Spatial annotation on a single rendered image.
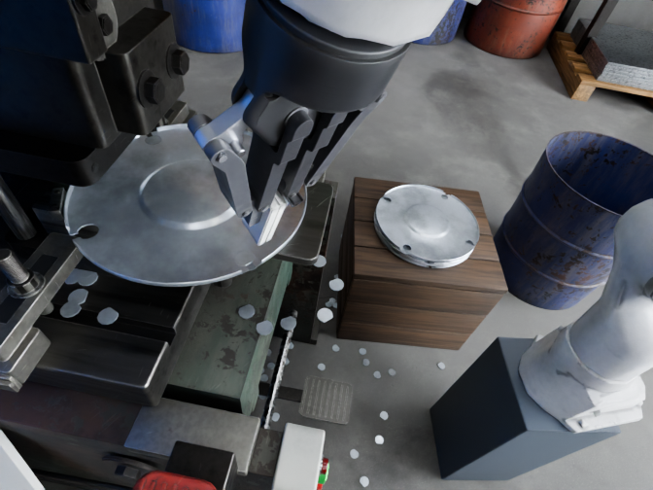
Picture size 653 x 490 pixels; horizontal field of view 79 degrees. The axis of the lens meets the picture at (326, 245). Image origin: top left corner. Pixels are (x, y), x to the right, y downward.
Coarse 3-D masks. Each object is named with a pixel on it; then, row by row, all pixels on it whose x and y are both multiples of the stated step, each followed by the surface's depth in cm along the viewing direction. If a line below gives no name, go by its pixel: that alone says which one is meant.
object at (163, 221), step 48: (144, 144) 56; (192, 144) 57; (96, 192) 49; (144, 192) 49; (192, 192) 50; (96, 240) 44; (144, 240) 45; (192, 240) 46; (240, 240) 46; (288, 240) 47
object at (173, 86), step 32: (128, 0) 37; (128, 32) 36; (160, 32) 38; (0, 64) 33; (32, 64) 32; (64, 64) 32; (96, 64) 34; (128, 64) 34; (160, 64) 39; (0, 96) 35; (32, 96) 34; (64, 96) 34; (96, 96) 35; (128, 96) 36; (160, 96) 38; (0, 128) 38; (32, 128) 37; (64, 128) 37; (96, 128) 36; (128, 128) 39
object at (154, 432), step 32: (32, 384) 49; (0, 416) 46; (32, 416) 47; (64, 416) 47; (96, 416) 48; (128, 416) 48; (160, 416) 46; (192, 416) 47; (224, 416) 47; (32, 448) 63; (64, 448) 58; (96, 448) 53; (128, 448) 44; (160, 448) 44; (224, 448) 45; (256, 448) 47; (64, 480) 88; (128, 480) 73; (256, 480) 49
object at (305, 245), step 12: (312, 192) 53; (324, 192) 54; (312, 204) 52; (324, 204) 52; (312, 216) 51; (324, 216) 51; (300, 228) 49; (312, 228) 49; (324, 228) 50; (300, 240) 48; (312, 240) 48; (288, 252) 46; (300, 252) 47; (312, 252) 47
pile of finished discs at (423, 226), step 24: (408, 192) 117; (432, 192) 119; (384, 216) 110; (408, 216) 110; (432, 216) 111; (456, 216) 113; (384, 240) 106; (408, 240) 105; (432, 240) 106; (456, 240) 107; (432, 264) 102
